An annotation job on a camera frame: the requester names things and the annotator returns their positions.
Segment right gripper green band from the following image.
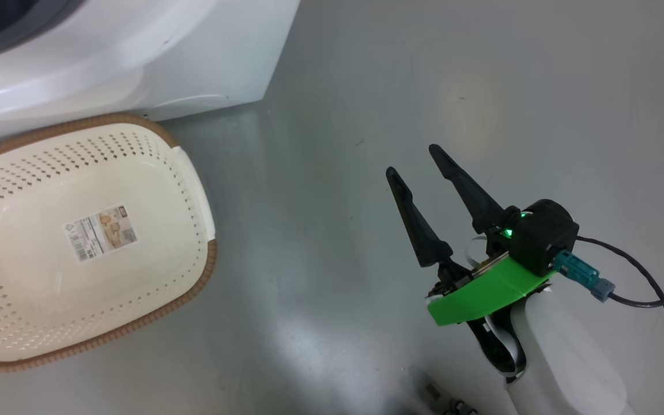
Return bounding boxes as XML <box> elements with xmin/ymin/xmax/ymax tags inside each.
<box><xmin>386</xmin><ymin>144</ymin><xmax>557</xmax><ymax>327</ymax></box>

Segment white front-load washing machine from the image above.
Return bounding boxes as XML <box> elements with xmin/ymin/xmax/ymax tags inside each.
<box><xmin>0</xmin><ymin>0</ymin><xmax>301</xmax><ymax>148</ymax></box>

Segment cream perforated laundry basket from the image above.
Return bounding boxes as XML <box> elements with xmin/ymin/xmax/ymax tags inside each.
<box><xmin>0</xmin><ymin>113</ymin><xmax>218</xmax><ymax>372</ymax></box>

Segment paper label sticker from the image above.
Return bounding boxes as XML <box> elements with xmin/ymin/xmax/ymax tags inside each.
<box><xmin>65</xmin><ymin>205</ymin><xmax>138</xmax><ymax>263</ymax></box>

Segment teal cable connector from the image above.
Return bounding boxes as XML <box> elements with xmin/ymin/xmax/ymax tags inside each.
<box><xmin>552</xmin><ymin>249</ymin><xmax>616</xmax><ymax>303</ymax></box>

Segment thin black cable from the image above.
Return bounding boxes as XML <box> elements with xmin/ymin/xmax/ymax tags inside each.
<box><xmin>574</xmin><ymin>235</ymin><xmax>664</xmax><ymax>415</ymax></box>

